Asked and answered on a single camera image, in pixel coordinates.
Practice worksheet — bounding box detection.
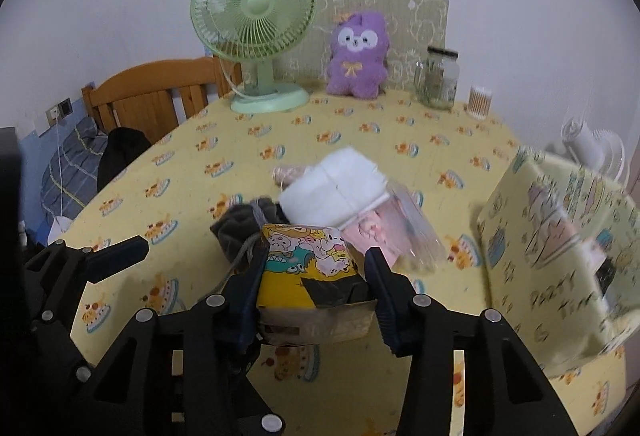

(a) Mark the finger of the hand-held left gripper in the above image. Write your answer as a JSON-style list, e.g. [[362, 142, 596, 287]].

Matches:
[[29, 285, 103, 436], [25, 236, 151, 287]]

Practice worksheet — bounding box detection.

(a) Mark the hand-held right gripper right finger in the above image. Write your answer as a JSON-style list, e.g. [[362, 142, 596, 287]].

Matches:
[[365, 248, 576, 436]]

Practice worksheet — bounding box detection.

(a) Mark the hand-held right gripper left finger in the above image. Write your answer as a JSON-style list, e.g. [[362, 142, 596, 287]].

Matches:
[[65, 236, 282, 436]]

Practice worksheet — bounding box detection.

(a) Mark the yellow cartoon print packet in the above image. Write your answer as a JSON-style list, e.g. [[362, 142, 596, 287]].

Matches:
[[255, 223, 378, 347]]

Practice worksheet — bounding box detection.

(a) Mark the dark grey cloth with cord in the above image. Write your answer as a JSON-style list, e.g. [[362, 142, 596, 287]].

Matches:
[[210, 197, 292, 267]]

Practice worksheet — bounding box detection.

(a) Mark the clear plastic packet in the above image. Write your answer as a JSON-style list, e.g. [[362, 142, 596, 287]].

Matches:
[[385, 185, 447, 275]]

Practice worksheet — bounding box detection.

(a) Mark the yellow cartoon print storage box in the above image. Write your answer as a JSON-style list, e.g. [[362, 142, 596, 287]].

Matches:
[[475, 146, 640, 376]]

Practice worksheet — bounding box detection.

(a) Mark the blue plaid bedding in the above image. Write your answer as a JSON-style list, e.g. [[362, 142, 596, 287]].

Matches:
[[40, 121, 109, 229]]

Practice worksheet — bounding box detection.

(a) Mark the black garment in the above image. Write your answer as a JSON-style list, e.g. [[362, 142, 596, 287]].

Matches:
[[96, 127, 153, 193]]

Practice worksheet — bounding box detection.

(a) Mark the beige and white cloth pack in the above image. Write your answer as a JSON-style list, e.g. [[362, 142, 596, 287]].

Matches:
[[270, 164, 312, 189]]

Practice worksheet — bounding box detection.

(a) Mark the wooden chair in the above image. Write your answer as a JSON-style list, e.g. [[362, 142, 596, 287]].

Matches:
[[81, 56, 245, 137]]

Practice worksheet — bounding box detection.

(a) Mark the yellow cake print tablecloth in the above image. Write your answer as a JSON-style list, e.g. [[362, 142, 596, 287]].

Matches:
[[47, 88, 629, 436]]

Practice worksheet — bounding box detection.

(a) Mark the cotton swab container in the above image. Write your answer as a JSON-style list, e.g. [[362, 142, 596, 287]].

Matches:
[[466, 84, 494, 119]]

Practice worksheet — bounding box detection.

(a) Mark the small clear glass bottle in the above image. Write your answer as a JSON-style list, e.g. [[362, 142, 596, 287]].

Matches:
[[413, 60, 431, 102]]

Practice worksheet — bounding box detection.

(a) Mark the glass jar with black lid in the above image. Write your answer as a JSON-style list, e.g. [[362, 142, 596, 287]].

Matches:
[[424, 46, 461, 111]]

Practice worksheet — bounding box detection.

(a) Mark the purple plush toy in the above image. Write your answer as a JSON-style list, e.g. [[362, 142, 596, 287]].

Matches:
[[326, 12, 392, 99]]

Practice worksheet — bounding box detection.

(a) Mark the white desk fan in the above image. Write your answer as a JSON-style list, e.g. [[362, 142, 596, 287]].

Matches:
[[544, 116, 629, 189]]

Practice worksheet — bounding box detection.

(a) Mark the green desk fan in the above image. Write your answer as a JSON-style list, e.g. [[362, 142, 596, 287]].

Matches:
[[189, 0, 321, 115]]

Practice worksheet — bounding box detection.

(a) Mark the wall socket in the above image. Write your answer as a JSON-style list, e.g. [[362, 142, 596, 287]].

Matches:
[[46, 98, 73, 125]]

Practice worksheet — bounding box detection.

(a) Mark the white fan cord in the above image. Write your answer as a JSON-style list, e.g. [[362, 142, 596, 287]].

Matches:
[[221, 57, 251, 99]]

